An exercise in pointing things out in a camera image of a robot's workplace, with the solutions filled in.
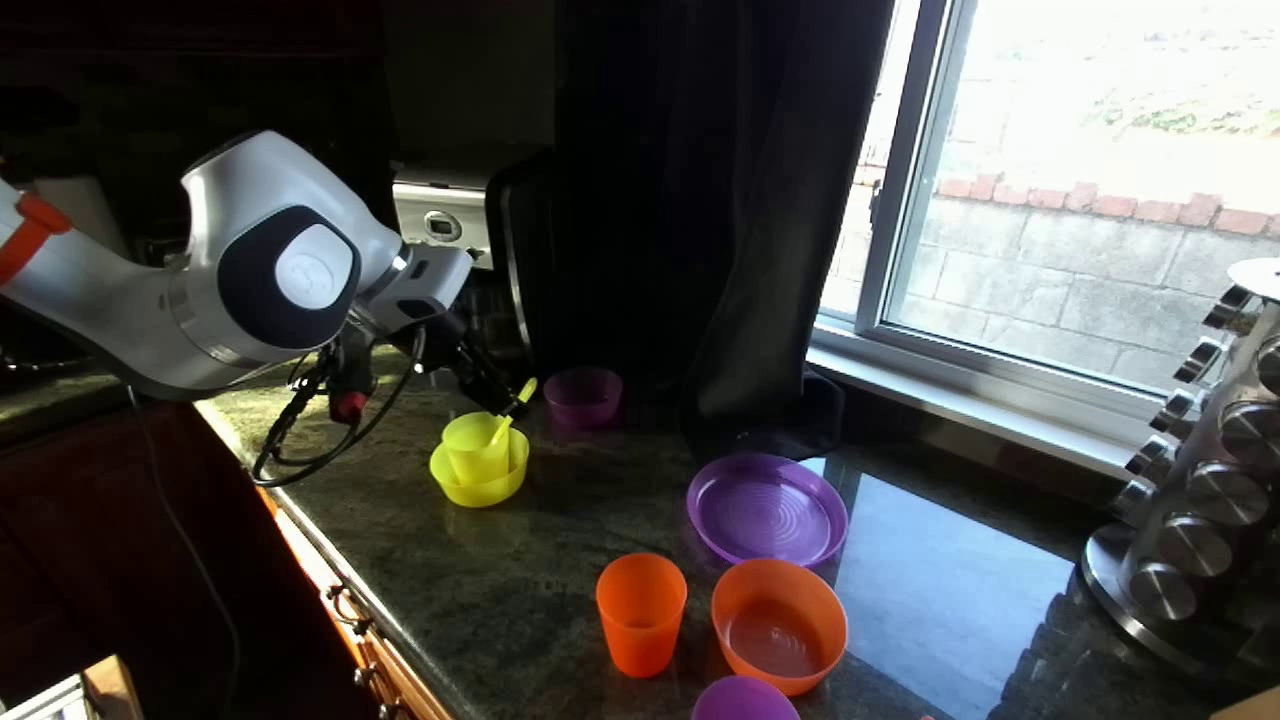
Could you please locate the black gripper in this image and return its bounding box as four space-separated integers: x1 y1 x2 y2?
396 312 515 411

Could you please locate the yellow plastic cup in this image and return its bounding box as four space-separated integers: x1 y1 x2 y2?
440 411 513 478

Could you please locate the yellow plastic knife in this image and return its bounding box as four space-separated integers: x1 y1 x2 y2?
486 375 541 446

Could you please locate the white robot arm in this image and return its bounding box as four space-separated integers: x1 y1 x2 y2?
0 132 515 411

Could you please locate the small purple plastic bowl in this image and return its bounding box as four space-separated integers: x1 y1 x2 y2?
544 367 623 432

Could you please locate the orange plastic cup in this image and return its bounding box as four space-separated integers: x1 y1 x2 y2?
595 552 687 678

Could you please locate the orange plastic bowl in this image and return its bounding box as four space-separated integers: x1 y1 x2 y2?
712 558 847 694

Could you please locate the purple plastic cup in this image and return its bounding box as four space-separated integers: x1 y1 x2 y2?
690 674 801 720

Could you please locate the purple plastic plate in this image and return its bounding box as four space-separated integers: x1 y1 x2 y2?
682 453 847 568

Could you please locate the black curtain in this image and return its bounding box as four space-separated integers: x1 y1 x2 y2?
492 0 897 455

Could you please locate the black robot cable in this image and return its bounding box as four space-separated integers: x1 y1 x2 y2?
248 337 422 486

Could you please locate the metal cabinet handle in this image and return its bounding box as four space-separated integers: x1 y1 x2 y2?
318 580 380 683

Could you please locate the window frame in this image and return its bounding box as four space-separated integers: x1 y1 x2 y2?
811 0 1134 477

